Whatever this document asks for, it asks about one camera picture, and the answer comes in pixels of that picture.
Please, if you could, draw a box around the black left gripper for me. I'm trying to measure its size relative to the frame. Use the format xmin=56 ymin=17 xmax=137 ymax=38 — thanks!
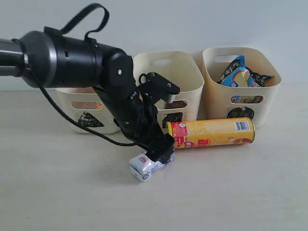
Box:
xmin=93 ymin=87 xmax=175 ymax=164

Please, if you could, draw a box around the small blue white packet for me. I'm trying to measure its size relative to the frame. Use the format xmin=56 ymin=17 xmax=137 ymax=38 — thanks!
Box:
xmin=129 ymin=151 xmax=175 ymax=182

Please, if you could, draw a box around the yellow chips can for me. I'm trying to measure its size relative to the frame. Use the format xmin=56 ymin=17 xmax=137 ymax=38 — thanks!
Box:
xmin=167 ymin=117 xmax=255 ymax=149

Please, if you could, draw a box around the pink chips can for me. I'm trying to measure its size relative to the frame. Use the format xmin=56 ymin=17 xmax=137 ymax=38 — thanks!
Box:
xmin=71 ymin=101 xmax=103 ymax=110

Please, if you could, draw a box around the blue seafood noodle packet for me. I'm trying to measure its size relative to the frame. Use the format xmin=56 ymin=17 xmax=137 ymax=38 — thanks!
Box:
xmin=217 ymin=55 xmax=252 ymax=88

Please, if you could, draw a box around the orange mutton noodle packet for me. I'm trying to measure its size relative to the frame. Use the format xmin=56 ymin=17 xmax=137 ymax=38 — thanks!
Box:
xmin=246 ymin=67 xmax=275 ymax=87

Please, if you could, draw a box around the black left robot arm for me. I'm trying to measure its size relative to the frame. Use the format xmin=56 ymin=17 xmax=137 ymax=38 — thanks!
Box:
xmin=0 ymin=27 xmax=179 ymax=163

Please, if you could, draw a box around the cream bin square mark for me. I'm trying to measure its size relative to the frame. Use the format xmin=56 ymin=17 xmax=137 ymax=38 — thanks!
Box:
xmin=133 ymin=51 xmax=205 ymax=133

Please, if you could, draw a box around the cream bin triangle mark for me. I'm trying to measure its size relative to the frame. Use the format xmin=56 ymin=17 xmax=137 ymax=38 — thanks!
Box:
xmin=56 ymin=88 xmax=120 ymax=135

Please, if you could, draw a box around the cream bin circle mark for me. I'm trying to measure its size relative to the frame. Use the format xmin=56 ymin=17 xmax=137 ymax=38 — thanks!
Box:
xmin=202 ymin=47 xmax=282 ymax=128

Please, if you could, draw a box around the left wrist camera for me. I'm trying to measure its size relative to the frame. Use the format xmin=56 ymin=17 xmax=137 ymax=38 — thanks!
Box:
xmin=138 ymin=72 xmax=180 ymax=103

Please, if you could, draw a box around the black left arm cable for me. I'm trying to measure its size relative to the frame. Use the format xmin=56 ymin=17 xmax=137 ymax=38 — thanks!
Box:
xmin=12 ymin=2 xmax=145 ymax=147

